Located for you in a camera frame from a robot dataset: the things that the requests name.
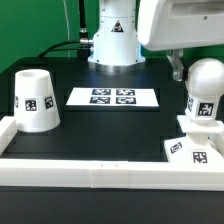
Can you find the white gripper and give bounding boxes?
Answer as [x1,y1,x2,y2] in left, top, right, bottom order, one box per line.
[138,0,224,82]

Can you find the white lamp bulb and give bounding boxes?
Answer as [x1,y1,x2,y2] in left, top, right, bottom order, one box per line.
[185,58,224,123]

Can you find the white lamp base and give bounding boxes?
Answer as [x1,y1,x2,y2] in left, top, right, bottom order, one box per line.
[164,115,224,165]

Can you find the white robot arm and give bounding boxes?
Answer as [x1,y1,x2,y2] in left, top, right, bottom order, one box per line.
[89,0,224,81]

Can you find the white lamp shade cone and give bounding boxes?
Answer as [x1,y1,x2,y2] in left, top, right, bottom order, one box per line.
[14,69,60,132]

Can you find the white marker sheet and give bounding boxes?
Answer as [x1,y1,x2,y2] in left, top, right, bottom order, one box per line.
[67,87,159,107]

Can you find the black cable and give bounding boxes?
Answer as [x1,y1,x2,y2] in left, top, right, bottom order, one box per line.
[38,0,95,58]

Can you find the white thin cable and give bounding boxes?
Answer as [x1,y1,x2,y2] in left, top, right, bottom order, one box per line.
[62,0,72,58]

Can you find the white front fence rail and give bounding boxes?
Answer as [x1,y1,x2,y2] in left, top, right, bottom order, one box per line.
[0,159,224,191]

